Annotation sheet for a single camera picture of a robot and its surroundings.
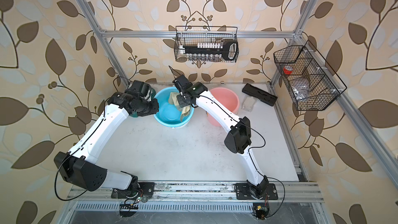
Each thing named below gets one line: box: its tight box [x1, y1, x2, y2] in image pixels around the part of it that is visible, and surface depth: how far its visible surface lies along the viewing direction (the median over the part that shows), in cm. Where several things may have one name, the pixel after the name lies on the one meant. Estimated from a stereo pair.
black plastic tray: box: [241, 83, 278, 107], surface depth 114 cm
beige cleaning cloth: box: [168, 91, 191, 122], surface depth 85 cm
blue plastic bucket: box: [153, 86, 195, 128], surface depth 83 cm
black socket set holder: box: [178, 39, 239, 62], surface depth 86 cm
